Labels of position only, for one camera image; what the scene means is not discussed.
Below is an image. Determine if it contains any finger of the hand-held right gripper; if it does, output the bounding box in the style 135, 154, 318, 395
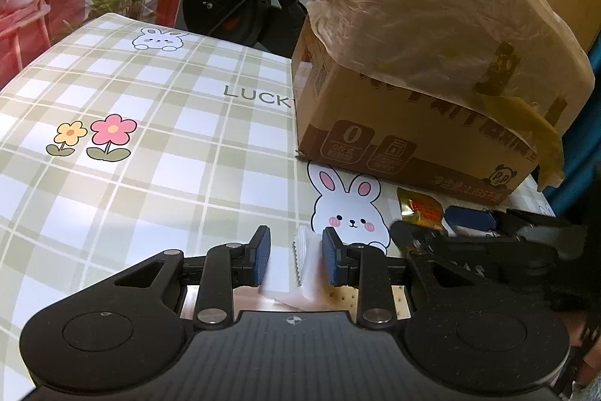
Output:
390, 220, 454, 263
444, 206, 499, 238

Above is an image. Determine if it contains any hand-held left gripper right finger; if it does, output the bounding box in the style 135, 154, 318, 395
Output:
322, 227, 473, 329

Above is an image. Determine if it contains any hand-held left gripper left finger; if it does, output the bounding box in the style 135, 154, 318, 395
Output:
101, 225, 273, 331

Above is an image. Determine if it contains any white cracker packet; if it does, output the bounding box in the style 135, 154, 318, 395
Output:
270, 227, 409, 319

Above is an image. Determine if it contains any gold red label snack packet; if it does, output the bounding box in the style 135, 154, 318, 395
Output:
397, 187, 447, 233

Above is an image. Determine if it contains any brown cardboard box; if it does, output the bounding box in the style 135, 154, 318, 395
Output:
291, 0, 595, 195

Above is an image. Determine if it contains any teal curtain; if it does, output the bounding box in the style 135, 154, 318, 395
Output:
547, 35, 601, 218

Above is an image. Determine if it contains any plaid bunny tablecloth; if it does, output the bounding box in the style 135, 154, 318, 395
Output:
0, 12, 564, 401

